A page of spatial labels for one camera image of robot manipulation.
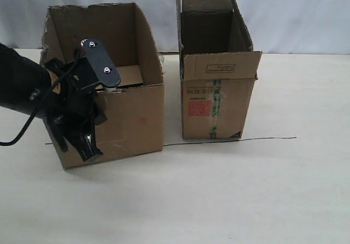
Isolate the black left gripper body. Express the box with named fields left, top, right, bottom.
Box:
left=45, top=57, right=107, bottom=135

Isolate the torn cardboard box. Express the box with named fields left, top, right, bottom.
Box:
left=40, top=2, right=165, bottom=164

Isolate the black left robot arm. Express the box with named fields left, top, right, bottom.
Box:
left=1, top=44, right=120, bottom=162

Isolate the tall printed cardboard box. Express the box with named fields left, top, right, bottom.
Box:
left=176, top=0, right=262, bottom=140

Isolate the white backdrop curtain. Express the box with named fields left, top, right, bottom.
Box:
left=1, top=0, right=349, bottom=54

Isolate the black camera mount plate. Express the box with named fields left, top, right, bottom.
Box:
left=81, top=38, right=121, bottom=89

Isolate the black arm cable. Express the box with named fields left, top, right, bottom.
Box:
left=0, top=48, right=83, bottom=147

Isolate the thin black line wire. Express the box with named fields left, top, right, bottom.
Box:
left=45, top=136, right=298, bottom=147

